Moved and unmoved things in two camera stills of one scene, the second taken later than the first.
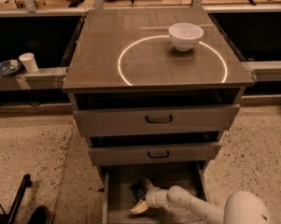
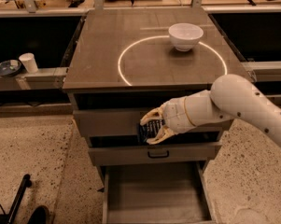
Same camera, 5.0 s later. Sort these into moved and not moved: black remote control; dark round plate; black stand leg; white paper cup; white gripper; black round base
Moved: black remote control; white gripper
Not moved: dark round plate; white paper cup; black round base; black stand leg
